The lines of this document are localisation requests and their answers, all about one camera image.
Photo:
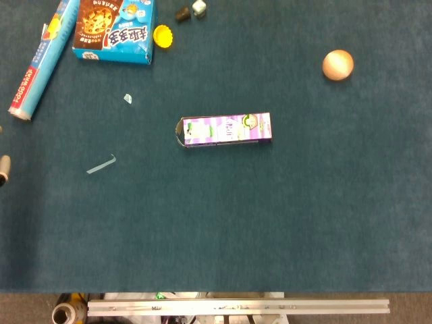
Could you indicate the blue foil roll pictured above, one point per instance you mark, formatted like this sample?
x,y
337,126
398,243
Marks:
x,y
40,60

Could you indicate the aluminium profile rail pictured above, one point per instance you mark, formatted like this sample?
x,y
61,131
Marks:
x,y
236,307

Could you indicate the purple toothpaste box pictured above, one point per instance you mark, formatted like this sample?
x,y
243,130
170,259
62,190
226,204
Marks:
x,y
229,131

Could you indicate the yellow packet under table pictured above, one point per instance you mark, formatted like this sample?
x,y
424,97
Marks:
x,y
77,297

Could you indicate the dark brown stopper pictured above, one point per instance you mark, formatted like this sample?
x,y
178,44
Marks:
x,y
182,14

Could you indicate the tan wooden ball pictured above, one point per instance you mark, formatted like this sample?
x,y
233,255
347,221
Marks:
x,y
337,65

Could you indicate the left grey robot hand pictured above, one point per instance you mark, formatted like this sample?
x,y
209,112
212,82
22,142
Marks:
x,y
4,167

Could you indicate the blue cookie box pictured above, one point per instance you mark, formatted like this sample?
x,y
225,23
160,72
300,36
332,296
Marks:
x,y
114,37

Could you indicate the small pale green cube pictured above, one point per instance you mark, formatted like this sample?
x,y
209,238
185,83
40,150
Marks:
x,y
199,7

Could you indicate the white plastic bag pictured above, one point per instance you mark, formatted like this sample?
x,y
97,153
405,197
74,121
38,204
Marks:
x,y
128,296

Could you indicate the brown tape roll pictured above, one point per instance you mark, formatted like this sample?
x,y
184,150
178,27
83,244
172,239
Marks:
x,y
65,314

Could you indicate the yellow bottle cap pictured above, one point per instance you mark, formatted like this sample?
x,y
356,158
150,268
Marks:
x,y
163,37

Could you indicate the small white plastic piece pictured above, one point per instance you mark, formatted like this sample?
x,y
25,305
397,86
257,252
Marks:
x,y
128,99

